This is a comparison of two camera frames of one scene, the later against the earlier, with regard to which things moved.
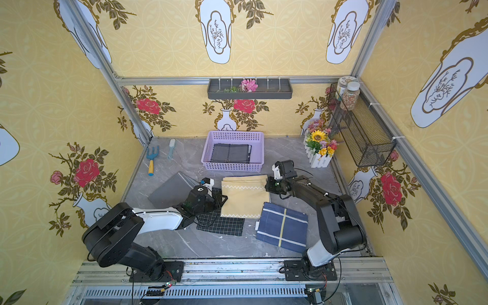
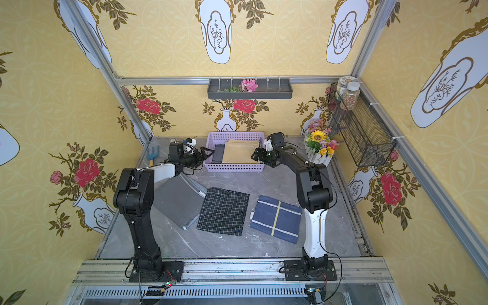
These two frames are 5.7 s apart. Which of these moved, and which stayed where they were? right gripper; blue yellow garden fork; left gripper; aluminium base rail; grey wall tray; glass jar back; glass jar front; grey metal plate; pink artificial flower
Moved: left gripper; right gripper
Stayed: grey wall tray; glass jar back; grey metal plate; pink artificial flower; blue yellow garden fork; aluminium base rail; glass jar front
